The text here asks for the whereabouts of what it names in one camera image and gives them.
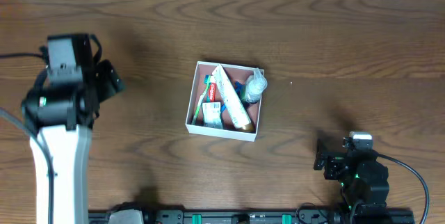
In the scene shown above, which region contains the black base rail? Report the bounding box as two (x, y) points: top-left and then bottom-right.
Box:
(88, 202), (415, 224)

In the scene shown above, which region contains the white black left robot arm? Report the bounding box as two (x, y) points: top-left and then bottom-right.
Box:
(22, 33), (124, 223)

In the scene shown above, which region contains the clear dark foam pump bottle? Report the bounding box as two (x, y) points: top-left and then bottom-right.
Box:
(241, 68), (268, 104)

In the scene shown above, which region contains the white lotion tube gold cap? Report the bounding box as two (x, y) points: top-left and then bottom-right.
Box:
(212, 64), (254, 133)

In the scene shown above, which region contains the white box brown inside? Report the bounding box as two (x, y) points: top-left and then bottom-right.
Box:
(185, 61), (262, 142)

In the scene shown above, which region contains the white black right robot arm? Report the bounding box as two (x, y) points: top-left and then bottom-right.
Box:
(314, 137), (391, 224)

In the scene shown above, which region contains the white green toothbrush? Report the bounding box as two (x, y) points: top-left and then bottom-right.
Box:
(191, 75), (212, 125)

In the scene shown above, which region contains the blue disposable razor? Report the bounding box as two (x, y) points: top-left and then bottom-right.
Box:
(220, 81), (243, 113)

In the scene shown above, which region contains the green white soap packet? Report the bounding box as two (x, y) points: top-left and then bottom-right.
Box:
(202, 102), (223, 129)

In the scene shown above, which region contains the teal red toothpaste tube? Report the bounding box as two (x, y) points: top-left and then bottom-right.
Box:
(207, 83), (216, 102)

